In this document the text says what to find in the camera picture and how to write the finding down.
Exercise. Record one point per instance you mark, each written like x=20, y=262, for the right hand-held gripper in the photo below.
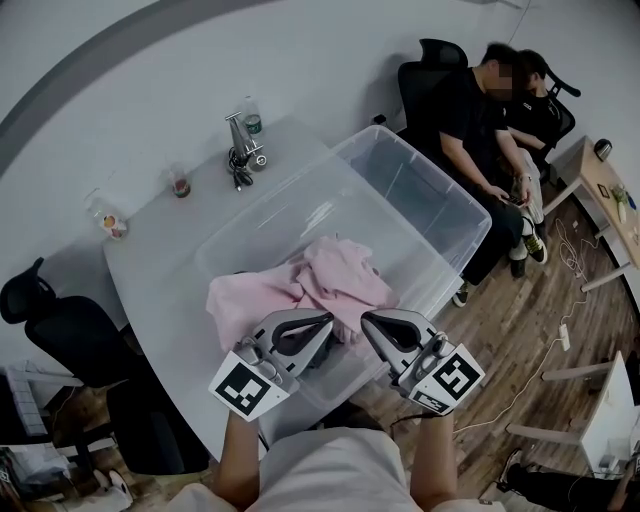
x=445, y=380

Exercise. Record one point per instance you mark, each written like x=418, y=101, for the person's right forearm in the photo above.
x=432, y=460

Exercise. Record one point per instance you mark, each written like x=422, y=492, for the green label water bottle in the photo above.
x=253, y=122

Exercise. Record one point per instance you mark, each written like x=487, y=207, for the pink garment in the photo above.
x=280, y=295

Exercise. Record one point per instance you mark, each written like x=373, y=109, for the wooden desk with white legs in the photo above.
x=590, y=170

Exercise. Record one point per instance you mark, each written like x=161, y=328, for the silver metal stand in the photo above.
x=240, y=140

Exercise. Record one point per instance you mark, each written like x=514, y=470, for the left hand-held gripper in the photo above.
x=247, y=390

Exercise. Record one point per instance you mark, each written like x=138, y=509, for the person's left forearm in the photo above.
x=237, y=460

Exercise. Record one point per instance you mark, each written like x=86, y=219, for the black wall plug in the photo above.
x=380, y=119

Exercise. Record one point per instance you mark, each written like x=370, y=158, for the clear bottle with fruit label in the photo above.
x=112, y=222

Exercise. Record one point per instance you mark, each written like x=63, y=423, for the person's white shirt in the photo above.
x=330, y=470

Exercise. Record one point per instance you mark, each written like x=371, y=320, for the white desk frame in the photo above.
x=607, y=410

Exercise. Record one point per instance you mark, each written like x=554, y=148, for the white checked cloth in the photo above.
x=27, y=405

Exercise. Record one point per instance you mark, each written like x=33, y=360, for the clear plastic drink cup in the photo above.
x=180, y=185

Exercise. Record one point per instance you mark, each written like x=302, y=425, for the black mesh office chair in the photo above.
x=415, y=90
x=562, y=115
x=75, y=330

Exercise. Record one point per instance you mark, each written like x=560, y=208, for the clear plastic storage bin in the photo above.
x=400, y=190

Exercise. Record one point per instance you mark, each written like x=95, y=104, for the white power strip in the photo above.
x=565, y=337

